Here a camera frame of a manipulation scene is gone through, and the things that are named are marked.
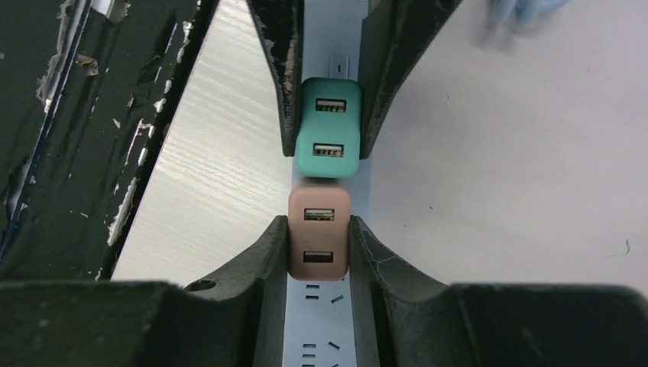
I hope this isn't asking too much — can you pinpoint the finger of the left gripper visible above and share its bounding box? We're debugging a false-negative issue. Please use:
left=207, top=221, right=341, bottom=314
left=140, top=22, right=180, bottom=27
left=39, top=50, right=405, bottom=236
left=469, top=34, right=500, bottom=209
left=248, top=0, right=303, bottom=157
left=358, top=0, right=462, bottom=160

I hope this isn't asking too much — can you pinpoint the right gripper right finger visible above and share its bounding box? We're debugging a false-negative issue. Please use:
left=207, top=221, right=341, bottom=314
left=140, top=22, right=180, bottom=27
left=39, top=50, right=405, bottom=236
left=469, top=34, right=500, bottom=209
left=349, top=216, right=647, bottom=366

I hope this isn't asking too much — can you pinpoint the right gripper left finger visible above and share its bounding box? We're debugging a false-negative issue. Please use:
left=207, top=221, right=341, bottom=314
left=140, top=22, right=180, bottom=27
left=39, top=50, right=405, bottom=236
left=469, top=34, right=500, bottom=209
left=1, top=216, right=288, bottom=366

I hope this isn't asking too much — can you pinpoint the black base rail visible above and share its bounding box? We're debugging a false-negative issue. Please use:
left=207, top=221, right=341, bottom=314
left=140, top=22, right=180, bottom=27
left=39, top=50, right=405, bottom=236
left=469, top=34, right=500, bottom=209
left=1, top=1, right=217, bottom=281

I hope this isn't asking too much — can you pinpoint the light blue strip cable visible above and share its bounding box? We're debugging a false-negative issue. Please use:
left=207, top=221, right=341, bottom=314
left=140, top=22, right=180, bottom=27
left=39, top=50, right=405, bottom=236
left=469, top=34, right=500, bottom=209
left=485, top=0, right=573, bottom=26

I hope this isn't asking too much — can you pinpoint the light blue power strip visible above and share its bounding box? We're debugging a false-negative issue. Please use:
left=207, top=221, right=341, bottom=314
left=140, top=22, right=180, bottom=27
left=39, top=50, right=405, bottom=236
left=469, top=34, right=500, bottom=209
left=283, top=0, right=371, bottom=366

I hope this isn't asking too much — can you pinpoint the pink adapter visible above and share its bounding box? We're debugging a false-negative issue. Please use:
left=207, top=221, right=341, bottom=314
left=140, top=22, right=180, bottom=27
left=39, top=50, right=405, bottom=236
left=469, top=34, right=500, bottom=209
left=288, top=178, right=352, bottom=281

